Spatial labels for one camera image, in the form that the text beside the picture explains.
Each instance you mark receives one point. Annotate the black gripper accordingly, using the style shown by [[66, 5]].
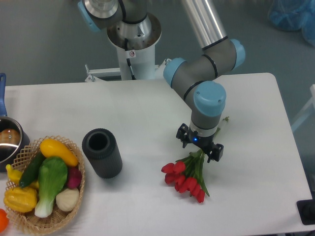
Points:
[[202, 138]]

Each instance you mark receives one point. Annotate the red tulip bouquet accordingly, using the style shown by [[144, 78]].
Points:
[[186, 174]]

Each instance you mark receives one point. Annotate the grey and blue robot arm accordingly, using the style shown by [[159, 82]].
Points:
[[193, 81]]

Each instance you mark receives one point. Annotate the dark grey ribbed vase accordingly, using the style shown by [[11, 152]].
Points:
[[101, 149]]

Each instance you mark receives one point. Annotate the black device at edge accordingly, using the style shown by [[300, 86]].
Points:
[[306, 210]]

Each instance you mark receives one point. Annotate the red radish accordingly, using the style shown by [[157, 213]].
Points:
[[74, 178]]

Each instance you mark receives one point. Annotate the white garlic bulb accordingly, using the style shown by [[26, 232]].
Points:
[[67, 199]]

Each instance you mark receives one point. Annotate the yellow squash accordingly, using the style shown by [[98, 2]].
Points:
[[55, 148]]

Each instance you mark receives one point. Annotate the green bok choy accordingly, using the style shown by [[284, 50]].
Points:
[[52, 178]]

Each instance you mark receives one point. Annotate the blue plastic bag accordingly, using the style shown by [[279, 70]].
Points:
[[294, 15]]

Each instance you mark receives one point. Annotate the woven wicker basket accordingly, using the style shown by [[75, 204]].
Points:
[[28, 223]]

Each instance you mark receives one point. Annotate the dark green cucumber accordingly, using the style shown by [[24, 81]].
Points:
[[31, 172]]

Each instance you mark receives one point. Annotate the yellow bell pepper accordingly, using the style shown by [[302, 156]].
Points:
[[21, 199]]

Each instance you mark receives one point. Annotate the small yellow gourd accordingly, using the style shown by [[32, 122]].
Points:
[[15, 175]]

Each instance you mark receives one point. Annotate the orange bell pepper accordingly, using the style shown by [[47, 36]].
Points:
[[3, 220]]

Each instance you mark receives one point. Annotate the white frame at right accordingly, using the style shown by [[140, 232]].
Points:
[[307, 110]]

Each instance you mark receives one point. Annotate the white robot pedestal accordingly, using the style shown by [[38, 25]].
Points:
[[136, 50]]

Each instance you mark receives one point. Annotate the blue handled saucepan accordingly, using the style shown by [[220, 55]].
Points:
[[12, 136]]

